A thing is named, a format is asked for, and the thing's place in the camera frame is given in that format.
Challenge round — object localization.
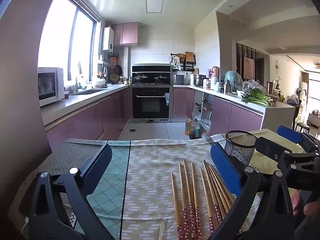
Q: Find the kitchen window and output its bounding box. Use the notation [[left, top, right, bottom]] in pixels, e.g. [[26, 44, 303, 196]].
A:
[[37, 0, 100, 90]]

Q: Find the row of wooden chopsticks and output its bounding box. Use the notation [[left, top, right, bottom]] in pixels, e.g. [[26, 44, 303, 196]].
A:
[[170, 159, 243, 240]]

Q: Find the long pink base cabinet run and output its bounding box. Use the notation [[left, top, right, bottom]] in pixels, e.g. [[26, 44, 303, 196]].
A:
[[44, 86, 133, 153]]

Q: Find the bunch of green vegetables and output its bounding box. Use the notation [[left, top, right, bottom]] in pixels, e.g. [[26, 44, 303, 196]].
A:
[[241, 87, 274, 107]]

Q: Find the person's right hand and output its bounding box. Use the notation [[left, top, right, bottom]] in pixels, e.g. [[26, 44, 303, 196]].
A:
[[291, 189, 320, 217]]

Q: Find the metal sink faucet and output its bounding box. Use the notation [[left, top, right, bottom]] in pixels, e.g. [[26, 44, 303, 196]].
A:
[[74, 62, 83, 93]]

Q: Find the yellow-green tablecloth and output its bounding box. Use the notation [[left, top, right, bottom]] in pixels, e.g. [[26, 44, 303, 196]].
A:
[[207, 129, 313, 180]]

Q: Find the narrow pink base cabinet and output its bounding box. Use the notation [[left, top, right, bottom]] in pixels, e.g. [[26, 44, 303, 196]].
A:
[[173, 87, 195, 118]]

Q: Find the black mesh utensil holder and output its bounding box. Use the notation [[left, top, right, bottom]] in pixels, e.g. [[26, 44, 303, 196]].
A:
[[225, 130, 258, 167]]

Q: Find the white microwave oven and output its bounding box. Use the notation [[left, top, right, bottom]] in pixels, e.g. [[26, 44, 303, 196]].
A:
[[37, 67, 66, 107]]

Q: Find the black integrated stove oven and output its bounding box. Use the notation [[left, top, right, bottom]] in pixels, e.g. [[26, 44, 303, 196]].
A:
[[129, 63, 174, 123]]

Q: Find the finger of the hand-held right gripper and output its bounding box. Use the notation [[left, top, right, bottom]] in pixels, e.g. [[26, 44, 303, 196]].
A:
[[277, 126, 320, 155], [255, 137, 320, 170]]

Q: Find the dark slatted wood screen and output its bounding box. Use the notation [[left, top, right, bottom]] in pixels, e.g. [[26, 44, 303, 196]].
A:
[[236, 42, 257, 82]]

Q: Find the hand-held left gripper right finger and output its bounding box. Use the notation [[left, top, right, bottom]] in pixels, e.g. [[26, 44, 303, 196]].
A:
[[210, 142, 303, 240]]

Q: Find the pink kitchen peninsula cabinet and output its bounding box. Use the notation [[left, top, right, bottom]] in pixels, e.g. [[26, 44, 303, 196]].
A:
[[194, 87, 296, 137]]

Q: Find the round dark stool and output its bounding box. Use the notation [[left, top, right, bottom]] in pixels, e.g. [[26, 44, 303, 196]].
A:
[[295, 122, 310, 134]]

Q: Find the plastic bag of goods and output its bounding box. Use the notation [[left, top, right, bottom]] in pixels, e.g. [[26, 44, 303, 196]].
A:
[[200, 119, 213, 135]]

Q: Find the steel stockpot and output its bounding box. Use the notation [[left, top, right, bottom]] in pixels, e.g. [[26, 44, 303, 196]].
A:
[[193, 74, 206, 87]]

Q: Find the beige teal patterned tablecloth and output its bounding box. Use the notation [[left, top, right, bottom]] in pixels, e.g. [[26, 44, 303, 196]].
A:
[[9, 137, 263, 240]]

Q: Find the white cable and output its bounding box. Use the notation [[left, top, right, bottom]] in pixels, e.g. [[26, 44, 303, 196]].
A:
[[21, 216, 30, 238]]

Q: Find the crumpled clear plastic bag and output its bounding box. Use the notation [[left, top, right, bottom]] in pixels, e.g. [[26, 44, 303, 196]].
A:
[[242, 79, 265, 92]]

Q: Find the pink wall cabinet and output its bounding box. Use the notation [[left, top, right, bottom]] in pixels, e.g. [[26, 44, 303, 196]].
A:
[[110, 22, 139, 46]]

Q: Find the mint green appliance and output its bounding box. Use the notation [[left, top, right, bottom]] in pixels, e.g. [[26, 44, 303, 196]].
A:
[[224, 70, 243, 92]]

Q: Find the white low cabinet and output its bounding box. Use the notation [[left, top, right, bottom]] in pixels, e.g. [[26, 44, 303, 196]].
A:
[[307, 114, 320, 127]]

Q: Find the black wall rack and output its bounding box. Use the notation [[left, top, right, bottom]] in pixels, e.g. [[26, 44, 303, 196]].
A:
[[171, 52, 197, 72]]

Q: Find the kitchen sink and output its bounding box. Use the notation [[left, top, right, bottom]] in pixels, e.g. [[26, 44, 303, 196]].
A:
[[75, 87, 108, 95]]

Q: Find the yellow cooking oil bottle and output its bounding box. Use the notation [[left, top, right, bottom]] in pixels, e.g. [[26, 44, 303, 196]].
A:
[[185, 116, 194, 137]]

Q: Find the bright balcony window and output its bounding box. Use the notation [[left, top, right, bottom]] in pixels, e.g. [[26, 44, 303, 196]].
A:
[[309, 72, 320, 93]]

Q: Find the square ceiling light panel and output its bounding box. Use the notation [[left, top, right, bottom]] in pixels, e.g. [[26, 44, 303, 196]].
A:
[[145, 0, 164, 14]]

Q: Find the dark cooking oil bottle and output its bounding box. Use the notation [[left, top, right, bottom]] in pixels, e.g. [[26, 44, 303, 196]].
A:
[[189, 118, 201, 140]]

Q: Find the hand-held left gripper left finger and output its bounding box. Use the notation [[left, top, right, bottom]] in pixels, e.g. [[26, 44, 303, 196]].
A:
[[19, 142, 118, 240]]

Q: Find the pink wall art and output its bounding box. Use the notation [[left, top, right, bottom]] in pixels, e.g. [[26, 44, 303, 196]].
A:
[[244, 56, 255, 80]]

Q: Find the white water heater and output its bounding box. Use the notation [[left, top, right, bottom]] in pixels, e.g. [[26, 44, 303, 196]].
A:
[[102, 27, 115, 52]]

